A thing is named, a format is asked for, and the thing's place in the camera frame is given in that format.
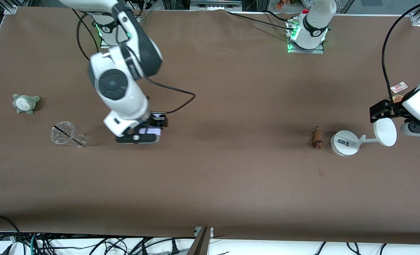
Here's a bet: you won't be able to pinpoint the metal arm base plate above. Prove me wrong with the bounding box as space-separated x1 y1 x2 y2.
286 18 325 54
100 13 139 50

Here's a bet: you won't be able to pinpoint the grey metal device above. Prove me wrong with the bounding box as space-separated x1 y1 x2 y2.
190 0 242 10

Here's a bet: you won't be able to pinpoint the brown wooden beam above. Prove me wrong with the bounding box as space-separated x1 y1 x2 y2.
186 227 212 255

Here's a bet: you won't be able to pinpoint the brown table cover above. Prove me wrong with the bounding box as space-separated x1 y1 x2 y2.
0 6 420 245

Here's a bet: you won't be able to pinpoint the brown lion statue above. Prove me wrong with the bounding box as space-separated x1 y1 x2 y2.
310 125 324 150

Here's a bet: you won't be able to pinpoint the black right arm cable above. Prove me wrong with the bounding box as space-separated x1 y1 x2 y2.
76 7 196 116

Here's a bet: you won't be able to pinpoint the white round desk stand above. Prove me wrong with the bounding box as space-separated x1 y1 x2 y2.
330 115 397 157

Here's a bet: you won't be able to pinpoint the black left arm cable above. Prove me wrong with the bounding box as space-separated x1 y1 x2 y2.
381 0 420 100

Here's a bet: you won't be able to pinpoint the black drinking straw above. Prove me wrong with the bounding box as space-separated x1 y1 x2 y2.
53 125 84 147

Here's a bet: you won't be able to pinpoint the black table cable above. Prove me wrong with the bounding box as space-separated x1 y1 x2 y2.
225 11 295 29

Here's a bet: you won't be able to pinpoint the printed keychain card tag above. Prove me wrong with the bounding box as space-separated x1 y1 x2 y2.
390 81 408 94

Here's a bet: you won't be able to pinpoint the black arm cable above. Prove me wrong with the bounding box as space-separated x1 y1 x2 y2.
381 0 420 100
76 7 196 116

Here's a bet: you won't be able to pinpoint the clear plastic cup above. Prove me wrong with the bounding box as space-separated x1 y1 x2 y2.
50 121 88 148

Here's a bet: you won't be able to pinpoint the white metal bracket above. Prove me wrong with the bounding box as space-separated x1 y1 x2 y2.
194 227 214 239

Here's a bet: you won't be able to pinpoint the grey totoro plush toy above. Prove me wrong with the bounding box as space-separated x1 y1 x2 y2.
12 93 40 115

